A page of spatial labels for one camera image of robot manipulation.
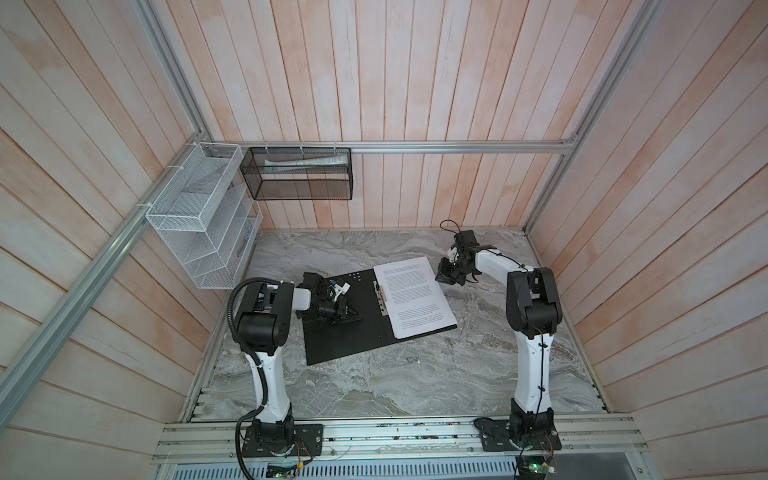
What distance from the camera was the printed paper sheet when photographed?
0.95m

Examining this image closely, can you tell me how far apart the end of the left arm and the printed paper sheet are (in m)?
0.15

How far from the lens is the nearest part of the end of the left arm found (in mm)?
890
